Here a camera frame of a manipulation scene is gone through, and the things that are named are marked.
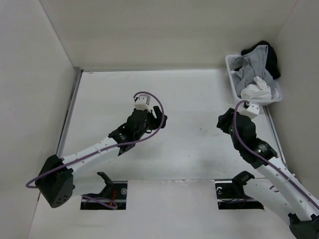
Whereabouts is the white tank top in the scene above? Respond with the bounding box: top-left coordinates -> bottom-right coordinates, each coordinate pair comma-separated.
240,76 -> 280,101

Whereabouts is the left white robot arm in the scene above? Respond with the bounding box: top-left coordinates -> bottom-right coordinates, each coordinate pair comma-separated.
34,106 -> 167,208

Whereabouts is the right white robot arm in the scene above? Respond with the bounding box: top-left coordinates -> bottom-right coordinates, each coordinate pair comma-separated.
217,108 -> 319,239

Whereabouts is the grey tank top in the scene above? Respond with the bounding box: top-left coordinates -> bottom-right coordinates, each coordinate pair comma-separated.
233,45 -> 275,97

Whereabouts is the black tank top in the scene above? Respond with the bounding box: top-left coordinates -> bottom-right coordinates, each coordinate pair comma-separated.
241,40 -> 281,80

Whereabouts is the white plastic laundry basket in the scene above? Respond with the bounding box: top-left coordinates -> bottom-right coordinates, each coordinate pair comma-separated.
225,55 -> 283,106

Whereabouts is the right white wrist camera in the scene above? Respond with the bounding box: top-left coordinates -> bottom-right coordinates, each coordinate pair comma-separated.
240,101 -> 260,120

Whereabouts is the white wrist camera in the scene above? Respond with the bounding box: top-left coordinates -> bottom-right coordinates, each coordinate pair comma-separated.
134,94 -> 151,112
240,101 -> 260,120

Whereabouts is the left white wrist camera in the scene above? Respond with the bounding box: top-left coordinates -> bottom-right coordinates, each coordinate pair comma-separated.
134,94 -> 151,112

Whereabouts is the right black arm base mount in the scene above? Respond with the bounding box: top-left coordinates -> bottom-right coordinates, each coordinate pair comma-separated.
215,171 -> 264,210

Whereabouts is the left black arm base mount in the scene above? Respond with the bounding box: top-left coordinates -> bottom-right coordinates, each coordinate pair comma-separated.
80,172 -> 128,210

